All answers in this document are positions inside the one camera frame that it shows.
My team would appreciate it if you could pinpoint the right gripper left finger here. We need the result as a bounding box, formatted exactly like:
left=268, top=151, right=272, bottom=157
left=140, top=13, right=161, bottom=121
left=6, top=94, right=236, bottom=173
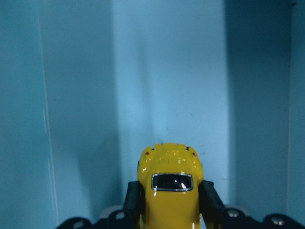
left=123, top=181, right=145, bottom=229

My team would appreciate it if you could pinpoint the light blue plastic bin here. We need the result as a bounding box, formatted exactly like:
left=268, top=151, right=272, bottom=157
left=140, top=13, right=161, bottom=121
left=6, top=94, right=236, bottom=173
left=0, top=0, right=305, bottom=229

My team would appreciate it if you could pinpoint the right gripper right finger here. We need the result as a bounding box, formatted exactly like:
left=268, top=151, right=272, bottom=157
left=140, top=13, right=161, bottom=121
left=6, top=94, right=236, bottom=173
left=199, top=180, right=224, bottom=229

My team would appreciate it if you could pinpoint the yellow beetle toy car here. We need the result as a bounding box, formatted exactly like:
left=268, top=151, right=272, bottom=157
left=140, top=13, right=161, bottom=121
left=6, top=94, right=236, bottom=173
left=138, top=143, right=203, bottom=229

